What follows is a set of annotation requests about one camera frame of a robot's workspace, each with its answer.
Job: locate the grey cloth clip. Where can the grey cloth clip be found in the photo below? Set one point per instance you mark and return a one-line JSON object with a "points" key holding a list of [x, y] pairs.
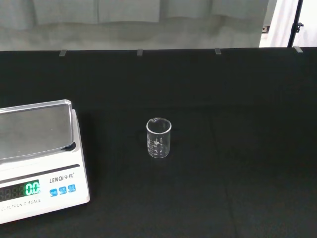
{"points": [[63, 53], [139, 52], [218, 51], [298, 49]]}

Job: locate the black bench cloth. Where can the black bench cloth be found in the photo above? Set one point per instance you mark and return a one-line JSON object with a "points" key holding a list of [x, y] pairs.
{"points": [[198, 188]]}

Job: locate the grey backdrop curtain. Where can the grey backdrop curtain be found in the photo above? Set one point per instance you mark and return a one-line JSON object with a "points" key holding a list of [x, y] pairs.
{"points": [[128, 22]]}

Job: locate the white electronic balance steel pan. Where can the white electronic balance steel pan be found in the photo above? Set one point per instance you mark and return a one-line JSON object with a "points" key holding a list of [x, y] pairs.
{"points": [[37, 153]]}

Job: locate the black tripod stand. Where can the black tripod stand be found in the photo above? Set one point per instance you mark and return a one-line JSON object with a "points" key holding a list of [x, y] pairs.
{"points": [[295, 24]]}

